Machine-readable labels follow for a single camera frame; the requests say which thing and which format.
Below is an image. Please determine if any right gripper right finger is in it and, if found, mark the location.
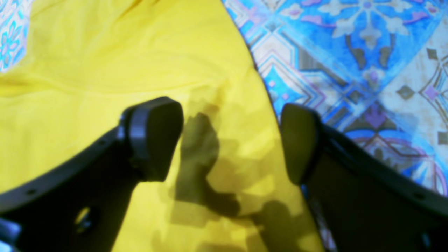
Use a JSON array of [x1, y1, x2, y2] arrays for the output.
[[280, 103, 447, 252]]

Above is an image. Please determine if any patterned blue tablecloth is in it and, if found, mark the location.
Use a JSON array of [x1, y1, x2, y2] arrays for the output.
[[0, 0, 448, 252]]

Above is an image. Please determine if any yellow T-shirt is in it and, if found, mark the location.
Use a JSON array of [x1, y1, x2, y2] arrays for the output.
[[0, 0, 326, 252]]

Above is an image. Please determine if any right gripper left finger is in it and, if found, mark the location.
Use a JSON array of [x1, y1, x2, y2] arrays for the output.
[[1, 96, 184, 252]]

